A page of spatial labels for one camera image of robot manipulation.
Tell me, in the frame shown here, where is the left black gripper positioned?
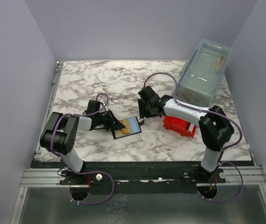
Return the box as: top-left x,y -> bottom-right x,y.
96,109 -> 125,132

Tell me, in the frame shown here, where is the black leather card holder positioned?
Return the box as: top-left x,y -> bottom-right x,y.
112,117 -> 144,140

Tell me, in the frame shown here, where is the red plastic bin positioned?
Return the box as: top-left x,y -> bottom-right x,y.
163,116 -> 196,138

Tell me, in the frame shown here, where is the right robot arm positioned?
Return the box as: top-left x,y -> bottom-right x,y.
138,94 -> 234,183

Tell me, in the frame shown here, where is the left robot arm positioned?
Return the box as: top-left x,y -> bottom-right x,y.
40,110 -> 125,184

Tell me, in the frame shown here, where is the clear plastic storage box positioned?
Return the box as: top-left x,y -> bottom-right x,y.
176,39 -> 231,107

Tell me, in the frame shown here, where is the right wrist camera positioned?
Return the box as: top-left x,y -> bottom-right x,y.
138,86 -> 160,104

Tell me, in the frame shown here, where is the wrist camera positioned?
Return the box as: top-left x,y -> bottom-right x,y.
85,100 -> 102,116
138,86 -> 160,104

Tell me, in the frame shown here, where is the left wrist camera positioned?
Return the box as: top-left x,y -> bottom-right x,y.
85,100 -> 102,116

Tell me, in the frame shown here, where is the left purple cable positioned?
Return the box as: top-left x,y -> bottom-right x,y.
50,92 -> 115,206

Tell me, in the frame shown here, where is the purple cable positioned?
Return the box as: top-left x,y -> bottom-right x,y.
50,92 -> 115,206
143,72 -> 244,203

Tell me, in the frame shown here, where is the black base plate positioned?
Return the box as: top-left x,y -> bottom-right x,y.
21,161 -> 264,195

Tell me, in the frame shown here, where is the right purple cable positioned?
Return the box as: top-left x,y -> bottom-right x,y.
143,72 -> 244,203

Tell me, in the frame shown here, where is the aluminium mounting rail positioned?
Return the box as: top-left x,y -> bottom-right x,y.
21,167 -> 266,188

